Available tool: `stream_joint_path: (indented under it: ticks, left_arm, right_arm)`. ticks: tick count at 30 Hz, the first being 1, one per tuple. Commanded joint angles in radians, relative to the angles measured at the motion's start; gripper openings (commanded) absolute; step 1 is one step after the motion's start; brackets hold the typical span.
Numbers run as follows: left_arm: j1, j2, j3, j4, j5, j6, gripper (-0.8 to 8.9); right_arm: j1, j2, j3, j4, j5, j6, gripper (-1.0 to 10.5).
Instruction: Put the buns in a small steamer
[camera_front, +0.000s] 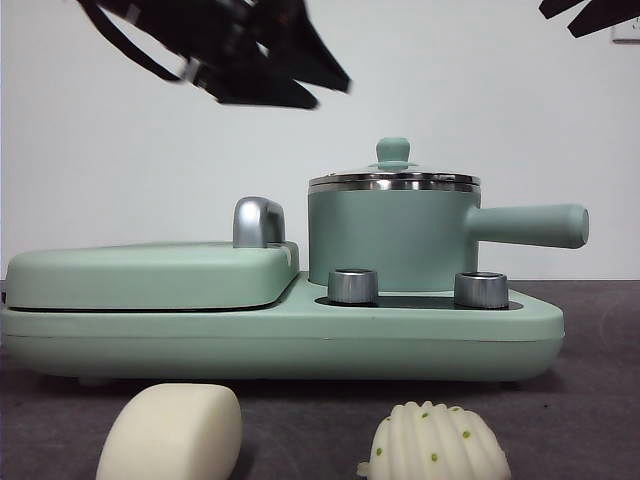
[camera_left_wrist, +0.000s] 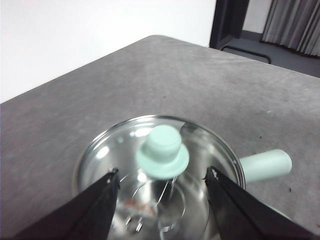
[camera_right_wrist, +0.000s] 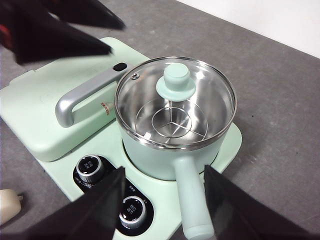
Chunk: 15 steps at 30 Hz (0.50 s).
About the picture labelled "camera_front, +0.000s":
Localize glass pot lid green knob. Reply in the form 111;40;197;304
308;137;476;185

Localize silver control knob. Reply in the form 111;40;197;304
453;271;510;308
327;268;380;305

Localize ridged white bun green dots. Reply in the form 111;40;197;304
356;400;512;480

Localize smooth white steamed bun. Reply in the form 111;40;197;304
94;382;244;480

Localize mint green handled pot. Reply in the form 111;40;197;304
307;178;590;296

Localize mint green breakfast machine base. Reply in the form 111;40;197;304
0;269;566;389

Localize silver griddle lid handle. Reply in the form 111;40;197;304
232;196;287;250

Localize mint green griddle lid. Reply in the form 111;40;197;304
5;241;303;311

